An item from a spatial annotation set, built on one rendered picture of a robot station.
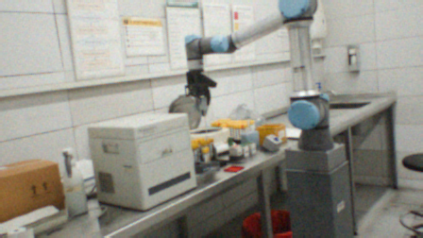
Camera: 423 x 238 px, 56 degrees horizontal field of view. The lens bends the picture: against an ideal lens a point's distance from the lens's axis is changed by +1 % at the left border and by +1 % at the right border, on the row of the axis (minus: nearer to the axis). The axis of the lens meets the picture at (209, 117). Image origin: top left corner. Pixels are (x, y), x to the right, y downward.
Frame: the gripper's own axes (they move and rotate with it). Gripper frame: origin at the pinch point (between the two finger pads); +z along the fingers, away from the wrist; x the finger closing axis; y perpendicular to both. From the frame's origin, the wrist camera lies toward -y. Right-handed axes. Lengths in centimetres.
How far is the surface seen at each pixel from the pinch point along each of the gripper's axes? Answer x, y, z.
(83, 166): -36, 43, 16
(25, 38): -50, 52, -41
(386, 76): 5, -254, 7
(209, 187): 17.4, 21.9, 26.3
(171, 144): 13.8, 35.7, 5.8
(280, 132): 8, -53, 19
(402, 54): 19, -254, -12
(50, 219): -6, 75, 23
